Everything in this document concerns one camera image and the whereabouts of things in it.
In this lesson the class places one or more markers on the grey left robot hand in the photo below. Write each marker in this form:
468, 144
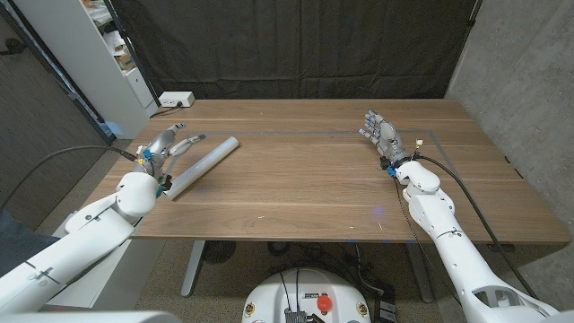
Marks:
157, 150

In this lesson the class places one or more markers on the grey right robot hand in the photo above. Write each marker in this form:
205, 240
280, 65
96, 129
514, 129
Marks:
386, 133

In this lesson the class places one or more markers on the white plastic wrap roll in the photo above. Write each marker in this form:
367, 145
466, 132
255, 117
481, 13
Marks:
211, 157

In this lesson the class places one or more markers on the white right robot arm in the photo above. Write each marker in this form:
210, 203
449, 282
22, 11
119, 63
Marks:
439, 220

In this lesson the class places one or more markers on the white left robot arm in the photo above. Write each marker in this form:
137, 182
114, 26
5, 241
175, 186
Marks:
89, 233

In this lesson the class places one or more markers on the white power outlet box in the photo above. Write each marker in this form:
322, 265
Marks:
176, 98

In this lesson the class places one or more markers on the small cardboard box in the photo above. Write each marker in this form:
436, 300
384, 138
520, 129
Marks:
124, 61

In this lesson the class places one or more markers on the black backdrop stand pole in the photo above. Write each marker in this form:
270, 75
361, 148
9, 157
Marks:
130, 45

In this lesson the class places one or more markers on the white shelf cabinet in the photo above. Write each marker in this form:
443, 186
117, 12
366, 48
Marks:
85, 58

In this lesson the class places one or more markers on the round black floor fan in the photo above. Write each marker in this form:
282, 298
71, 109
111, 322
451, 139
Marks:
219, 251

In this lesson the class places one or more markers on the grey table leg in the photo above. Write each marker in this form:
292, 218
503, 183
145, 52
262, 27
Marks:
193, 269
421, 278

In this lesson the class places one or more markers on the black curtain backdrop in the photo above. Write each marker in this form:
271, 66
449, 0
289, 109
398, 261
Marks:
296, 45

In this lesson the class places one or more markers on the white box beside table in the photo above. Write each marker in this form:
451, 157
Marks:
125, 278

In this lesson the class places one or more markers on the person's leg in jeans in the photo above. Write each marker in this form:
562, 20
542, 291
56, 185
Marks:
18, 242

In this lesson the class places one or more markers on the black floor power strip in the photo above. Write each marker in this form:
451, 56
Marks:
386, 309

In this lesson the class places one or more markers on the red emergency stop button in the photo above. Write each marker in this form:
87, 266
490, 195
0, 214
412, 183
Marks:
324, 302

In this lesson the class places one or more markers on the white robot torso base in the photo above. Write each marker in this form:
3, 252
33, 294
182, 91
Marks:
278, 296

